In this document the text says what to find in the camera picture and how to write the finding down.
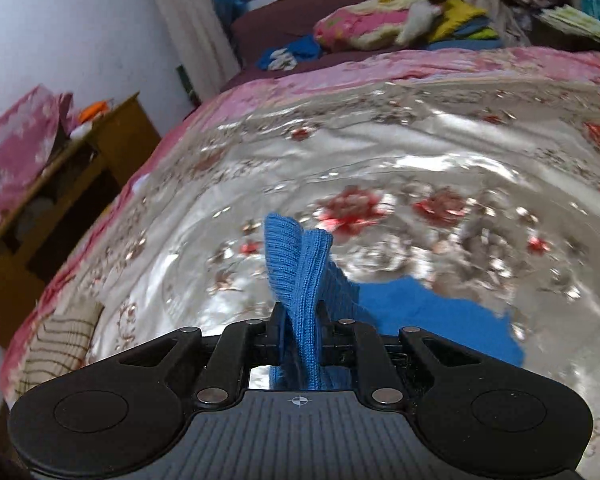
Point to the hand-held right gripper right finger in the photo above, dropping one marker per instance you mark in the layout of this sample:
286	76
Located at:
375	360

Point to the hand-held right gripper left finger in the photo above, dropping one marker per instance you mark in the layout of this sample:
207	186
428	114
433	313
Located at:
220	360

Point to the blue knit sweater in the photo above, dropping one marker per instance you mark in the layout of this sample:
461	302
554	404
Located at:
300	280

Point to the beige striped cloth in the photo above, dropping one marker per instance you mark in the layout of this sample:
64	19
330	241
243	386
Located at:
60	350

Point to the wooden desk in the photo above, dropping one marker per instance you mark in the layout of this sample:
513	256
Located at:
110	150

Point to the small white object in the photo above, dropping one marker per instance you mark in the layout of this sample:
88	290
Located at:
80	130

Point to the orange toy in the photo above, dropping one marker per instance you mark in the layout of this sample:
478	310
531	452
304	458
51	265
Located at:
95	111

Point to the pink bed quilt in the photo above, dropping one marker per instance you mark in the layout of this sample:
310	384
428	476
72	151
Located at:
330	72

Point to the pink patterned cloth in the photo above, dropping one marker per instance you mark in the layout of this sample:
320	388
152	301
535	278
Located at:
15	145

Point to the blue crumpled cloth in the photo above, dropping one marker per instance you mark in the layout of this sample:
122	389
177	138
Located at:
290	52

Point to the folded pink floral quilt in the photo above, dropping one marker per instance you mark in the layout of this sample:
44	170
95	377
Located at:
365	22

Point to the maroon sofa bed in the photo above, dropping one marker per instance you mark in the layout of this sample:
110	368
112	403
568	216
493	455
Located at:
275	25

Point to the white plush toy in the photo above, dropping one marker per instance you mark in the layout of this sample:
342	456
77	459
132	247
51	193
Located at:
417	22

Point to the yellow folded cloth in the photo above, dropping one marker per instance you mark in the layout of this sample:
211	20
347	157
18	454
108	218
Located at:
457	17

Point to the blue plastic bag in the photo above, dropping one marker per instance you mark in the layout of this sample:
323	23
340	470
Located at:
227	2

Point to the stack of papers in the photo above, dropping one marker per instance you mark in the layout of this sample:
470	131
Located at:
580	22

